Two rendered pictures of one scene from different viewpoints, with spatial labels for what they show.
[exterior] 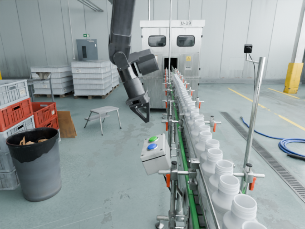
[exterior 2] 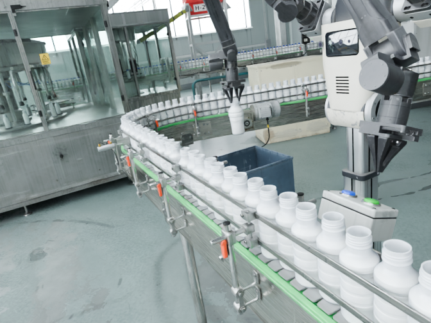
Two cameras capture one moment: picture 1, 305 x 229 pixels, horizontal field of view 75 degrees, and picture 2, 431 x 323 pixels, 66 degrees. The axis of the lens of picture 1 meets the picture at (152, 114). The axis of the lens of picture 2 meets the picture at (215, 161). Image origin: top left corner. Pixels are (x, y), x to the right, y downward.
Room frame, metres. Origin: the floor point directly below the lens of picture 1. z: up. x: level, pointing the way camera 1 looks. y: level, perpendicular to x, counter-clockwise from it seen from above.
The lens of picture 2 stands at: (1.05, -0.58, 1.46)
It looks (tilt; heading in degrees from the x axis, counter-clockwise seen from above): 18 degrees down; 152
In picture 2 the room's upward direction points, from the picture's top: 9 degrees counter-clockwise
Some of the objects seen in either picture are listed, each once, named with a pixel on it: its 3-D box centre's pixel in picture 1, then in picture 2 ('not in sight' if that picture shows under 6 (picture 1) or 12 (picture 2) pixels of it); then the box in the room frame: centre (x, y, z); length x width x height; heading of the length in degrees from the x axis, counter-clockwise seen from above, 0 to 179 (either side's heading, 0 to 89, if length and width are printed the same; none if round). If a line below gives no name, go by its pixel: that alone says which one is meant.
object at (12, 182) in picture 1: (11, 166); not in sight; (2.11, 1.69, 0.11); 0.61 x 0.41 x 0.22; 2
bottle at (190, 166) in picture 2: not in sight; (197, 174); (0.10, -0.14, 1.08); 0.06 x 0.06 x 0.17
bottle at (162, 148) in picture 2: not in sight; (166, 157); (-0.19, -0.13, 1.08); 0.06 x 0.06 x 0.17
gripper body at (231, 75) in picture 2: not in sight; (232, 75); (-0.24, 0.27, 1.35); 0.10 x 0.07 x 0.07; 89
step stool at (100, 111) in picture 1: (101, 118); not in sight; (3.68, 0.98, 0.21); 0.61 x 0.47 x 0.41; 50
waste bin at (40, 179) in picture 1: (38, 164); not in sight; (1.81, 1.16, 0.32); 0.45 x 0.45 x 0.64
